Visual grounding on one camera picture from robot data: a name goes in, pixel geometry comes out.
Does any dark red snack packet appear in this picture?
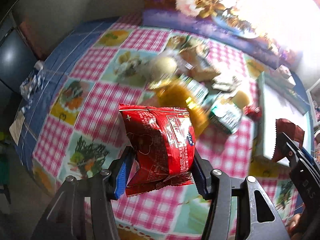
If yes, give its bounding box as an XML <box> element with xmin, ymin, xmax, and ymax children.
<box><xmin>272</xmin><ymin>119</ymin><xmax>305</xmax><ymax>163</ymax></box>

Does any small red candy wrapper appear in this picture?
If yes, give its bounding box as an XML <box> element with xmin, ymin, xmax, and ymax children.
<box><xmin>244</xmin><ymin>105</ymin><xmax>263</xmax><ymax>121</ymax></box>

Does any person's right hand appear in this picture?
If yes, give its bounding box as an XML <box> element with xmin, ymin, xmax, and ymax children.
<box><xmin>286</xmin><ymin>210</ymin><xmax>309</xmax><ymax>239</ymax></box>

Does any pale green snack sachet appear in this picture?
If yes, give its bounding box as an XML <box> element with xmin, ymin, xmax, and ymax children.
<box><xmin>212</xmin><ymin>73</ymin><xmax>242</xmax><ymax>93</ymax></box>

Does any checkered picture tablecloth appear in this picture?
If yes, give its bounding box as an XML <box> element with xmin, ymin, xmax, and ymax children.
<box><xmin>17</xmin><ymin>15</ymin><xmax>309</xmax><ymax>239</ymax></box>

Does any green white snack packet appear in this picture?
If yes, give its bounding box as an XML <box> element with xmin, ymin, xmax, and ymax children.
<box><xmin>181</xmin><ymin>76</ymin><xmax>209</xmax><ymax>104</ymax></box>

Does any white tray with teal rim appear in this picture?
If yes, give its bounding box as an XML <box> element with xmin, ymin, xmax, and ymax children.
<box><xmin>253</xmin><ymin>72</ymin><xmax>314</xmax><ymax>167</ymax></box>

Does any round yellow bun snack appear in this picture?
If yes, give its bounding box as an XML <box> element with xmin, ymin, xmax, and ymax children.
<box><xmin>150</xmin><ymin>56</ymin><xmax>177</xmax><ymax>80</ymax></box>

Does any yellow orange snack bag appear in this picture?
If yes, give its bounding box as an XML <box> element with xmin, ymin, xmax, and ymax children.
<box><xmin>148</xmin><ymin>74</ymin><xmax>209</xmax><ymax>138</ymax></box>

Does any crumpled patterned plastic bag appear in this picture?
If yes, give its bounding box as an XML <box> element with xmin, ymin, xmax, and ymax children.
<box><xmin>20</xmin><ymin>61</ymin><xmax>46</xmax><ymax>102</ymax></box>

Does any dark blue chair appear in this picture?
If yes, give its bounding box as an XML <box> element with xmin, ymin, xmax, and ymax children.
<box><xmin>0</xmin><ymin>13</ymin><xmax>37</xmax><ymax>107</ymax></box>

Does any yellow cake snack piece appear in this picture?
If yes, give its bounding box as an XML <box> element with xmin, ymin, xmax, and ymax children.
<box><xmin>231</xmin><ymin>90</ymin><xmax>252</xmax><ymax>109</ymax></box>

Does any silver green snack packet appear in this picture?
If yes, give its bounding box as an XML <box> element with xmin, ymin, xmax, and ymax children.
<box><xmin>209</xmin><ymin>97</ymin><xmax>243</xmax><ymax>135</ymax></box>

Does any floral painting canvas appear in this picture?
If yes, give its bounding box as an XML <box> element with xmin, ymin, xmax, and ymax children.
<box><xmin>143</xmin><ymin>0</ymin><xmax>319</xmax><ymax>67</ymax></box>

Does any beige brown snack packet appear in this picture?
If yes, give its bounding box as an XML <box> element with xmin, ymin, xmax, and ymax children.
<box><xmin>179</xmin><ymin>44</ymin><xmax>221</xmax><ymax>82</ymax></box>

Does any bright red snack bag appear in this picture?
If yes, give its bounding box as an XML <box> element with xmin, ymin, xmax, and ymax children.
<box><xmin>119</xmin><ymin>104</ymin><xmax>196</xmax><ymax>197</ymax></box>

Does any white lamp with base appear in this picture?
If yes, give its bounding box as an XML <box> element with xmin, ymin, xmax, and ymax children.
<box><xmin>271</xmin><ymin>65</ymin><xmax>296</xmax><ymax>89</ymax></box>

